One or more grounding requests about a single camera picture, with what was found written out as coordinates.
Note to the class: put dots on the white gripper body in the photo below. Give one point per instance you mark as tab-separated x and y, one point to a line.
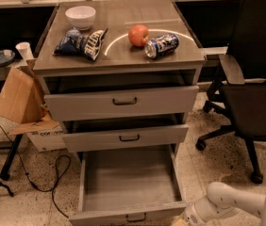
191	216

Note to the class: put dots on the grey bottom drawer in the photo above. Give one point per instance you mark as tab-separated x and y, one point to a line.
132	185

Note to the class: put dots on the grey drawer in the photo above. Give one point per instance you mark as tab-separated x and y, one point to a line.
132	185
121	103
127	138

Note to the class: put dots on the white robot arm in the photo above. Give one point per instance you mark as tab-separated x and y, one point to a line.
222	201

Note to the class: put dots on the grey top drawer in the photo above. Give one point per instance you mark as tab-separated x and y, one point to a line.
121	103

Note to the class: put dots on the grey middle drawer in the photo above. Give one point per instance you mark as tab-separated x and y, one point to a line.
127	138

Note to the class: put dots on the grey drawer cabinet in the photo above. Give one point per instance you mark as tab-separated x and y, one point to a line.
120	66

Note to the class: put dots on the black office chair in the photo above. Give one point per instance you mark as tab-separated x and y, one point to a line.
238	89

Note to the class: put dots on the white cardboard box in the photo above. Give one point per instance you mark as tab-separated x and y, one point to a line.
45	135

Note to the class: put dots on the blue soda can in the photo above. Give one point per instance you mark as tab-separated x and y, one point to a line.
161	45

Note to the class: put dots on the black table leg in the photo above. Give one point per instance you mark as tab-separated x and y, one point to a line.
4	174

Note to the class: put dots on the red apple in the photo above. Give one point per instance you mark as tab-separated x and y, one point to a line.
138	35

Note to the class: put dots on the brown paper bag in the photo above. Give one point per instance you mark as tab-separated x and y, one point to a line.
21	97

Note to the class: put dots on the blue chip bag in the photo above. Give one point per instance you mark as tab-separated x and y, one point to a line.
74	43

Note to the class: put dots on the white bowl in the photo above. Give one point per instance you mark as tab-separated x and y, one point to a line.
81	17

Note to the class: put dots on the white paper cup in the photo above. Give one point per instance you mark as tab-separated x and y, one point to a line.
24	50

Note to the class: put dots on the dark plate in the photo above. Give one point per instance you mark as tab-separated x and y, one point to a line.
6	57

